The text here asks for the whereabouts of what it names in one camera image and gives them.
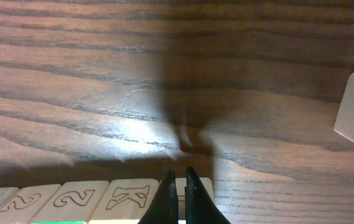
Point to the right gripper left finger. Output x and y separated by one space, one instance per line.
164 208

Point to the green B block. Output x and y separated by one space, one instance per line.
73 203

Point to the yellow O block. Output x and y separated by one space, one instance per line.
26 203
125 201

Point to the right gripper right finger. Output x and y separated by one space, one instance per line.
199 207

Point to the blue T block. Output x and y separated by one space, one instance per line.
180 186

